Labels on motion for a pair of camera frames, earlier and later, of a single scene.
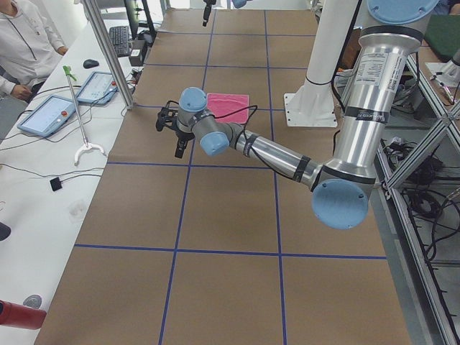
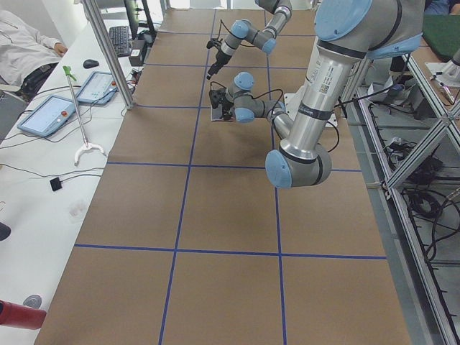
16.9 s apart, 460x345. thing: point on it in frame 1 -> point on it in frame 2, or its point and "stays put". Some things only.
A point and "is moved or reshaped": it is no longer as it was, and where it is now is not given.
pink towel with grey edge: x=220 y=104 is moved or reshaped
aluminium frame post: x=99 y=22 stays put
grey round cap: x=33 y=300 stays put
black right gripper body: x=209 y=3 -> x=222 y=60
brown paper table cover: x=222 y=249 stays put
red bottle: x=21 y=316 stays put
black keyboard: x=120 y=36 stays put
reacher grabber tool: x=87 y=146 stays put
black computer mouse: x=90 y=63 stays put
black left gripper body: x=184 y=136 -> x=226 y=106
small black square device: x=55 y=184 stays put
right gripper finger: x=207 y=11 -> x=212 y=70
